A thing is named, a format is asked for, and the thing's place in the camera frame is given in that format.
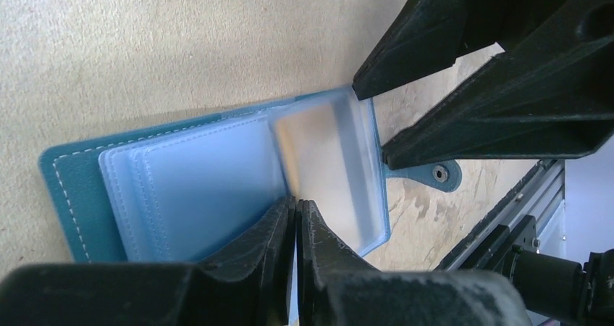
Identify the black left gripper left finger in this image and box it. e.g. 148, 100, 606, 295
1, 197, 297, 325

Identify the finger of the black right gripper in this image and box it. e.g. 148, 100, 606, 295
382, 0, 613, 170
353, 0, 567, 100

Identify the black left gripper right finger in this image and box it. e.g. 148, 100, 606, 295
296, 201, 531, 325

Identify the aluminium frame rail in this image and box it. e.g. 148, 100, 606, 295
437, 160, 564, 270

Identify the blue leather card holder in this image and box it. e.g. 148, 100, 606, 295
39, 87, 462, 262

